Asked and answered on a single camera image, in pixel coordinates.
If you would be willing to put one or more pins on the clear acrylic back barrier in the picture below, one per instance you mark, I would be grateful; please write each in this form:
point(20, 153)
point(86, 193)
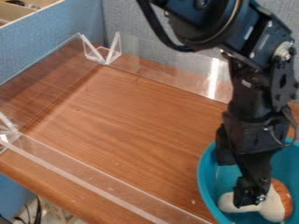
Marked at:
point(192, 72)

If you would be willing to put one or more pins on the clear acrylic corner bracket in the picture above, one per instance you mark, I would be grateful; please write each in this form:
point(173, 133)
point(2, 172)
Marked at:
point(100, 54)

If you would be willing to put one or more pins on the black blue robot arm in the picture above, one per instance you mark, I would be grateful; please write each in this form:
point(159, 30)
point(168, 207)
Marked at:
point(257, 45)

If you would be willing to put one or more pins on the clear acrylic front barrier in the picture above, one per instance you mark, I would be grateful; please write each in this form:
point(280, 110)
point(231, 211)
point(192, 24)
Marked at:
point(105, 186)

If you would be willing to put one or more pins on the white brown toy mushroom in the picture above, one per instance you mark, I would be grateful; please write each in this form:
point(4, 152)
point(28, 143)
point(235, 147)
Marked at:
point(275, 209)

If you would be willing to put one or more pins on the clear acrylic barrier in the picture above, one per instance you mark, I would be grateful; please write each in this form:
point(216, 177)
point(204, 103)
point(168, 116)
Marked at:
point(105, 186)
point(192, 72)
point(32, 94)

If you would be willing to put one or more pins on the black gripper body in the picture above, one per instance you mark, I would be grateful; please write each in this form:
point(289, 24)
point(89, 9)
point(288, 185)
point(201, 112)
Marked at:
point(249, 139)

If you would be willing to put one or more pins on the wooden shelf box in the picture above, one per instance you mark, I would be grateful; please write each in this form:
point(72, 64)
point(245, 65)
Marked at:
point(14, 10)

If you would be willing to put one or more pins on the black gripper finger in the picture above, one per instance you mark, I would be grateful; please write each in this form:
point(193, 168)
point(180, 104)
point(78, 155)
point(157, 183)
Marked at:
point(252, 185)

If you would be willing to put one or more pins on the clear acrylic left barrier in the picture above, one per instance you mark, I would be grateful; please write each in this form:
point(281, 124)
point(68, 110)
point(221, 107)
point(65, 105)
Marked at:
point(32, 94)

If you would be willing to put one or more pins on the blue plastic bowl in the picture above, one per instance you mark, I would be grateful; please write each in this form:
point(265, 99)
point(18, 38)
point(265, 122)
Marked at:
point(216, 180)

